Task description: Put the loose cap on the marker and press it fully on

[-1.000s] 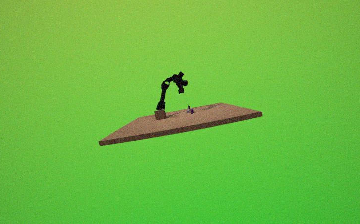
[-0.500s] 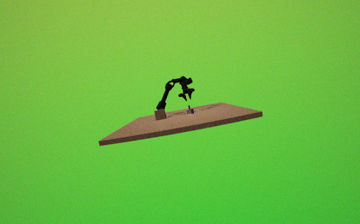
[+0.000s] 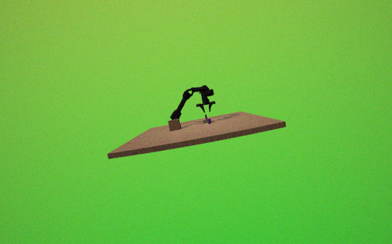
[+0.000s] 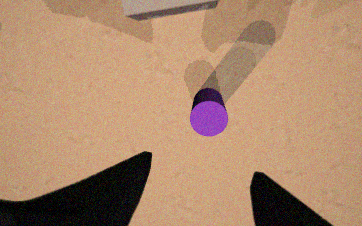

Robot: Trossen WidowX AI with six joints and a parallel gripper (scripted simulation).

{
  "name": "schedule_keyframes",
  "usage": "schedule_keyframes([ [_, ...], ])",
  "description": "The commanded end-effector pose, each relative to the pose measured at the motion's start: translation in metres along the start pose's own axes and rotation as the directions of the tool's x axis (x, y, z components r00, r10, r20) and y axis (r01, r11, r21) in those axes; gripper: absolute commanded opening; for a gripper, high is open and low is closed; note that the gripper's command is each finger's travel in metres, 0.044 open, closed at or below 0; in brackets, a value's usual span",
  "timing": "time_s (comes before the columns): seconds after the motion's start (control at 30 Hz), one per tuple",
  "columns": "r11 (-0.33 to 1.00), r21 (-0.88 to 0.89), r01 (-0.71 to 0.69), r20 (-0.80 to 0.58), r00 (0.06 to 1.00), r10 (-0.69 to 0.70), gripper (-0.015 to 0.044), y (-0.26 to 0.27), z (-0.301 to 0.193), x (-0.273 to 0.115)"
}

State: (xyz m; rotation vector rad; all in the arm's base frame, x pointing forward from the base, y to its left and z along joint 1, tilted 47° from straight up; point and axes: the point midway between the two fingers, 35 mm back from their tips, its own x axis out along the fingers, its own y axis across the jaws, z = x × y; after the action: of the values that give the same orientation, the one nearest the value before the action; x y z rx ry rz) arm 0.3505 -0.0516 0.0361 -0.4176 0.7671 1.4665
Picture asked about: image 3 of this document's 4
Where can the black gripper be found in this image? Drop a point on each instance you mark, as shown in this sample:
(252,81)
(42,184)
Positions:
(205,100)

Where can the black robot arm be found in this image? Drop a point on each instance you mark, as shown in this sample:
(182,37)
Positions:
(204,90)

